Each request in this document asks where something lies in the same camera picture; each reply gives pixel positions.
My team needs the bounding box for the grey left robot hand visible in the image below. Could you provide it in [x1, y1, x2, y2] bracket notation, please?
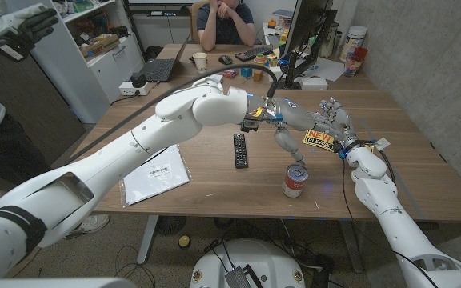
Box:
[268, 97, 342, 166]

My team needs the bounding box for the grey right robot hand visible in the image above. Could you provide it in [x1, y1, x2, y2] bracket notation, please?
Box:
[319, 98, 362, 151]

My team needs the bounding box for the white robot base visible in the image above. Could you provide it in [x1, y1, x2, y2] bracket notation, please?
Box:
[190, 238, 307, 288]

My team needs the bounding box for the yellow sticker with red letters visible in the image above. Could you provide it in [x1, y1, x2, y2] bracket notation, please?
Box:
[303, 128, 375, 155]

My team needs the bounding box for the black TV remote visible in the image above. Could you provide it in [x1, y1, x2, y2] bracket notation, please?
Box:
[233, 133, 250, 170]

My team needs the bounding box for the red white soup can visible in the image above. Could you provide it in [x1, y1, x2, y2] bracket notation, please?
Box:
[282, 163, 310, 199]

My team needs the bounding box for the flat white box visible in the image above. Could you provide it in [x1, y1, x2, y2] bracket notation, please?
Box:
[300, 77, 329, 90]

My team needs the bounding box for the white cube box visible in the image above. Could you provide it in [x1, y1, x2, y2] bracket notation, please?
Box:
[268, 66, 284, 83]

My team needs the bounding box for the white paper sheet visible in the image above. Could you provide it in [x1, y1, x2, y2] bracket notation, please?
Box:
[294, 57, 346, 83]

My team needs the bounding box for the black keyboard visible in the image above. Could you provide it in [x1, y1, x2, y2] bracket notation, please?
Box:
[234, 46, 275, 63]

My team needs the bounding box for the white canister with label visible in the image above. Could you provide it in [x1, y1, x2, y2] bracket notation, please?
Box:
[339, 25, 368, 63]

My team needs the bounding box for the dark metal thermos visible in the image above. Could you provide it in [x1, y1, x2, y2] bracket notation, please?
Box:
[320, 22, 339, 59]

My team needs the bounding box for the black monitor on stand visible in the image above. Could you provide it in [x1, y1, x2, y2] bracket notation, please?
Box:
[274, 0, 339, 90]

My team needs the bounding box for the white paper cup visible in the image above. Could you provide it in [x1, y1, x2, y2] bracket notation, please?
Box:
[192, 52, 209, 74]

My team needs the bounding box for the seated person in dark shirt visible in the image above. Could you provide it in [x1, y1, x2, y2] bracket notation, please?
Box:
[196, 0, 256, 47]

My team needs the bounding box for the black laptop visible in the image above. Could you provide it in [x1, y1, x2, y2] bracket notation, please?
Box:
[137, 34, 191, 84]

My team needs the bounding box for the white paper in plastic sleeve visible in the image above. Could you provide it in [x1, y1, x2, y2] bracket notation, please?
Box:
[120, 143, 193, 207]

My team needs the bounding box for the black bag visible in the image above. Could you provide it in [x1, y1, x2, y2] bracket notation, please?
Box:
[145, 45, 164, 62]

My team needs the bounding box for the white low cabinet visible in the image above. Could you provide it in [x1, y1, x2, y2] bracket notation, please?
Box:
[132, 14, 194, 51]

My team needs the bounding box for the black power adapter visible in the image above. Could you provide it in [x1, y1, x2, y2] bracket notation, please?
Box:
[130, 72, 147, 89]

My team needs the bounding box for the black floor fan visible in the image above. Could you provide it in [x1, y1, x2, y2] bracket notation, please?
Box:
[156, 215, 187, 236]

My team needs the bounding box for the white power strip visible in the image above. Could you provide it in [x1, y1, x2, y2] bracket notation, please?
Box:
[118, 80, 152, 97]

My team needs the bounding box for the grey finned electronics box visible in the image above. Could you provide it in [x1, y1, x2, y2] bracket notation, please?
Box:
[224, 264, 263, 288]

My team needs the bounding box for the white shelf cabinet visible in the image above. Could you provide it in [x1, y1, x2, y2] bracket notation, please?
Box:
[4, 0, 146, 124]

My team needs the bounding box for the cardboard box on shelf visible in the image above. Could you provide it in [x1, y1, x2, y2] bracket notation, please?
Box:
[79, 33, 121, 58]

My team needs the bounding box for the black white teleoperation glove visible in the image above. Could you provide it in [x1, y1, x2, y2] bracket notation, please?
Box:
[0, 2, 59, 63]

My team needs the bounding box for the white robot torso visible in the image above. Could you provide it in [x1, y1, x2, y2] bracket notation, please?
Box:
[0, 277, 138, 288]

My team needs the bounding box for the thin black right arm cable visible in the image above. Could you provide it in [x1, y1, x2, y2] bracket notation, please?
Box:
[340, 158, 440, 288]

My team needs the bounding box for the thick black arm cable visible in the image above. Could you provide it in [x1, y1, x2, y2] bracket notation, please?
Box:
[66, 63, 279, 163]

